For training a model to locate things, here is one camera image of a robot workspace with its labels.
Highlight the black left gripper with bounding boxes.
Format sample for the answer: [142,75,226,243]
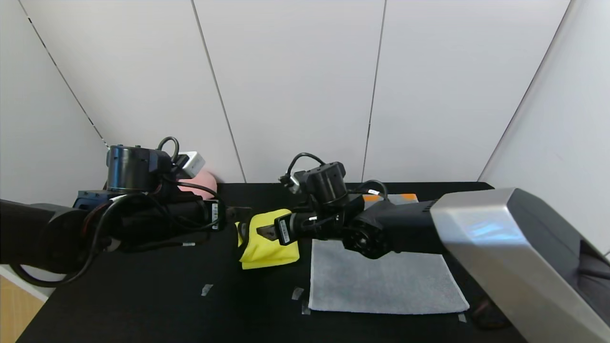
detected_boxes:
[163,198,253,232]

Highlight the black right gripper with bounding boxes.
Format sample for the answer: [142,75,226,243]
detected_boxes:
[256,211,319,246]

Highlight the yellow microfibre towel black edging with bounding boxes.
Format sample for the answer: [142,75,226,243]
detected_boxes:
[236,208,301,270]

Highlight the grey towel orange white pattern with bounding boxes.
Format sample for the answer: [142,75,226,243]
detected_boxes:
[308,193,470,315]

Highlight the pink plush peach toy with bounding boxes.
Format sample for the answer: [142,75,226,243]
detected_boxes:
[176,171,218,200]

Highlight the left gripper motor cable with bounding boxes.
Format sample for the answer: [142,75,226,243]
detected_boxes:
[10,179,227,289]

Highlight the gripper motor cable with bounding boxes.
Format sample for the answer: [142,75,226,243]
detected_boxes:
[355,180,389,201]
[10,179,227,289]

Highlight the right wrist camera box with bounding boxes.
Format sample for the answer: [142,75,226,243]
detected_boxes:
[279,171,306,193]

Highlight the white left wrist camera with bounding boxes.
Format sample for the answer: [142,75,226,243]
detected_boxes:
[177,151,206,178]

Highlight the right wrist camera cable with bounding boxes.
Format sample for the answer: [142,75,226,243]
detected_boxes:
[285,152,327,179]

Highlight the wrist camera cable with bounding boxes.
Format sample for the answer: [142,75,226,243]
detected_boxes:
[285,152,327,179]
[157,137,180,162]

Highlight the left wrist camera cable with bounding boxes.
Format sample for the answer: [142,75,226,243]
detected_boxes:
[157,137,180,162]

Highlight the right gripper motor cable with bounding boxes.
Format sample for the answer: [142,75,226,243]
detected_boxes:
[355,180,389,201]

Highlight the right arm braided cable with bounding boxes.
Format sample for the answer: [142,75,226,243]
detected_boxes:
[469,295,508,330]

